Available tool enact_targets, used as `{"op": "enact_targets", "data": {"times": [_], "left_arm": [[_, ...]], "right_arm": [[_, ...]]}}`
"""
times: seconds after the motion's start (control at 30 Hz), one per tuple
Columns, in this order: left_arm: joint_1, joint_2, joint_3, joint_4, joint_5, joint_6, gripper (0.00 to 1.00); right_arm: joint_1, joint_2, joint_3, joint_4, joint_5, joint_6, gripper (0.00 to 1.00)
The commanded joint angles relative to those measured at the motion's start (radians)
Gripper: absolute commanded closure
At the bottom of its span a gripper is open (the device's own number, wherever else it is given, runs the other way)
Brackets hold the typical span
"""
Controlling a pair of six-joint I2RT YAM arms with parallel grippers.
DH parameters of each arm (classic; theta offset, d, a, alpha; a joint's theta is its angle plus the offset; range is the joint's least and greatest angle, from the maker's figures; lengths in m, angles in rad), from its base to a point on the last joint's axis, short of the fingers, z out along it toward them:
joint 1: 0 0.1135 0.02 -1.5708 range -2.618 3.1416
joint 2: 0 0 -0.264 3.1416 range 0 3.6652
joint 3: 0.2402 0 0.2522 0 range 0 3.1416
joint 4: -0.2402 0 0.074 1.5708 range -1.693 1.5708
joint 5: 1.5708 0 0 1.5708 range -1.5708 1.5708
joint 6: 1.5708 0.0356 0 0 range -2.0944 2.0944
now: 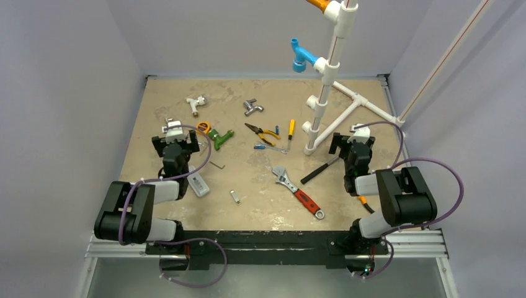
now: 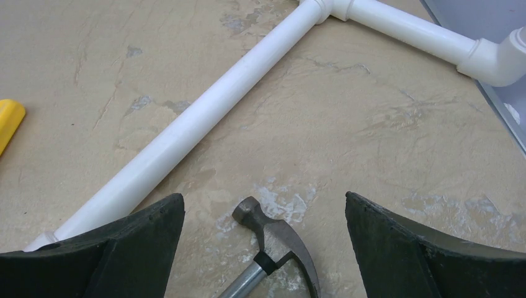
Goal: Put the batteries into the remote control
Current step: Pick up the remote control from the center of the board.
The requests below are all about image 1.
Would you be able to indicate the yellow handled screwdriver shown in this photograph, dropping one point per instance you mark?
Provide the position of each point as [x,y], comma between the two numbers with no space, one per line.
[290,133]

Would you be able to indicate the white remote control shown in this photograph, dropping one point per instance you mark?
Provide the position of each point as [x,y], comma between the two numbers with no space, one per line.
[198,185]

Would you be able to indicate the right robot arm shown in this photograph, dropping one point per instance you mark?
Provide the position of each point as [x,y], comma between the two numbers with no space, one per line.
[404,196]

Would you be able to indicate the blue pipe tap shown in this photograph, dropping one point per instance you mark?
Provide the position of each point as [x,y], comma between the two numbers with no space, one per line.
[301,57]

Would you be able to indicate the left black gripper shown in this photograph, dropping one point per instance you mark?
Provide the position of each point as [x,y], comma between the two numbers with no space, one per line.
[159,144]

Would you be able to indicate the chrome faucet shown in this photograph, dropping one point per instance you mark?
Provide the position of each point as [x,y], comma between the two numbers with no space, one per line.
[251,107]

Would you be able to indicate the silver combination wrench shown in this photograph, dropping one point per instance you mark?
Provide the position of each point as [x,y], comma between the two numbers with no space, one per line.
[282,150]

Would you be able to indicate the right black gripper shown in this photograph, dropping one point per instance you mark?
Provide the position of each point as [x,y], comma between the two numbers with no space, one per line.
[353,147]

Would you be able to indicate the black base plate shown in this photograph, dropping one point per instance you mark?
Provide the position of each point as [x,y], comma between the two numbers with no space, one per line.
[202,248]

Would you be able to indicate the orange pipe fitting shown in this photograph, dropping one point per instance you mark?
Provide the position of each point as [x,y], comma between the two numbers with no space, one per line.
[320,4]

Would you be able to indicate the green plastic faucet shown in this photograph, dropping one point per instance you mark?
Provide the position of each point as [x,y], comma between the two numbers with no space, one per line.
[219,140]

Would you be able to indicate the brown hex key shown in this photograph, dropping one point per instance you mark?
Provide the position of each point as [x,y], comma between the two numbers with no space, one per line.
[216,165]

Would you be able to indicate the silver metal transceiver module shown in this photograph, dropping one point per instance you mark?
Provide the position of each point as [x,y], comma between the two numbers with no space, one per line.
[235,197]

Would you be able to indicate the black handled hammer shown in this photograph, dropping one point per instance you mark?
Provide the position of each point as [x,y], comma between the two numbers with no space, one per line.
[318,170]

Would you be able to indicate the white PVC pipe stand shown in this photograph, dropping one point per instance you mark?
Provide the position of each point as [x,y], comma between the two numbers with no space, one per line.
[342,15]

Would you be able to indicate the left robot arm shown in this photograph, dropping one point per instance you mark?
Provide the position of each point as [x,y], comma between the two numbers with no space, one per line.
[126,215]

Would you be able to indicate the red adjustable wrench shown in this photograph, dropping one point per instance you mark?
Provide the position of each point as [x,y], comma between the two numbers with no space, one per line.
[282,178]

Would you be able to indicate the white plastic faucet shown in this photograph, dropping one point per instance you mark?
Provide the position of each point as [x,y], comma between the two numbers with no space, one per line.
[194,103]

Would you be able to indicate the yellow handled pliers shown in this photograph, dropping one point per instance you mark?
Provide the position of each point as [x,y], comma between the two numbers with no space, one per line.
[262,132]

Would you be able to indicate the orange tape measure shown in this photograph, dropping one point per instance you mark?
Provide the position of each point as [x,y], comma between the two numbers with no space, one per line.
[204,127]

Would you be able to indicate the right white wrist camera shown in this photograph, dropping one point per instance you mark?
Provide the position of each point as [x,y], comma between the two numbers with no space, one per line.
[360,135]

